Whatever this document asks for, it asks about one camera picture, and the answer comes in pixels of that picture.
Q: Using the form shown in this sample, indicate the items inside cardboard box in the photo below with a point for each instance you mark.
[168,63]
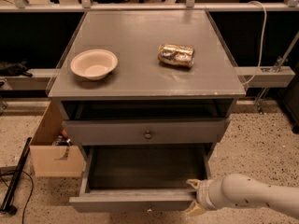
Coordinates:
[62,139]

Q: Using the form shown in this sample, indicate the black bag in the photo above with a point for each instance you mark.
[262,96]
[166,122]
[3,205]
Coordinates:
[8,69]

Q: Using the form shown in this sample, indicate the grey top drawer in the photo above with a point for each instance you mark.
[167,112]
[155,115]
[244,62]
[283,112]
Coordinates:
[145,132]

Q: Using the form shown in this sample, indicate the grey drawer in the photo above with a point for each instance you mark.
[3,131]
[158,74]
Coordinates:
[140,178]
[145,132]

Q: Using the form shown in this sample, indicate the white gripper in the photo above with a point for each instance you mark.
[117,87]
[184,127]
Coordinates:
[203,194]

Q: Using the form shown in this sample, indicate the grey drawer cabinet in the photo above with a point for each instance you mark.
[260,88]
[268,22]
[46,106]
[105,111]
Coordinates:
[142,87]

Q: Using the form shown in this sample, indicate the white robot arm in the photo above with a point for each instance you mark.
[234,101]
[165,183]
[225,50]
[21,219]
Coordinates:
[241,191]

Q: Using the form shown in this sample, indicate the metal railing frame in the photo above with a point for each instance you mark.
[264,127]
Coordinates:
[89,5]

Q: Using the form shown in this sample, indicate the cardboard box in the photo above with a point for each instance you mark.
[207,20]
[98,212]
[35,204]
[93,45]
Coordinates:
[51,160]

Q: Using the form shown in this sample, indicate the white paper bowl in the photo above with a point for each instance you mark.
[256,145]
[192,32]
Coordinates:
[94,64]

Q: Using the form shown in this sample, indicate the black pole stand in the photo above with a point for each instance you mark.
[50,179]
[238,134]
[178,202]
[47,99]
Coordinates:
[15,173]

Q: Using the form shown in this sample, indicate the crushed golden can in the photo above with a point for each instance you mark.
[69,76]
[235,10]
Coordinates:
[176,55]

